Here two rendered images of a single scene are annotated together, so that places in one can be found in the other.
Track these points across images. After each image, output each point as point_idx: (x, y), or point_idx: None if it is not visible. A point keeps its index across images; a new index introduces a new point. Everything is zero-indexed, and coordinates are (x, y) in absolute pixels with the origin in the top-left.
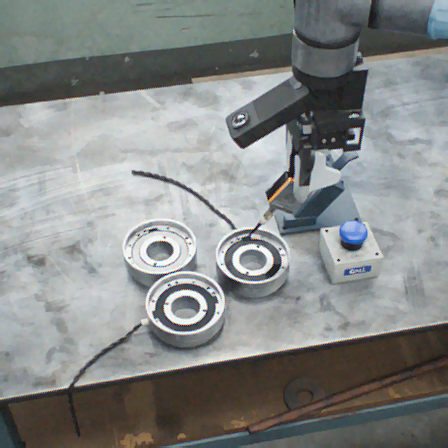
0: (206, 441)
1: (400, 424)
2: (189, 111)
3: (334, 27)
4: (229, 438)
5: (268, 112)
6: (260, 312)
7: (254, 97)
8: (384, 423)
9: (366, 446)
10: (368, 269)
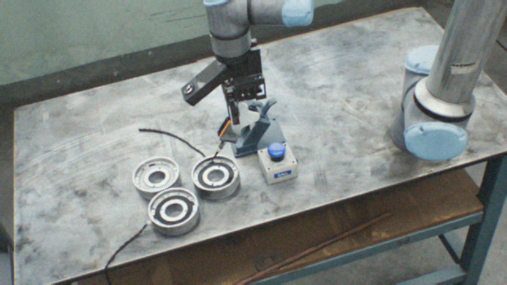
0: None
1: (356, 279)
2: (174, 85)
3: (230, 27)
4: None
5: (203, 82)
6: (223, 207)
7: None
8: (344, 279)
9: None
10: (289, 172)
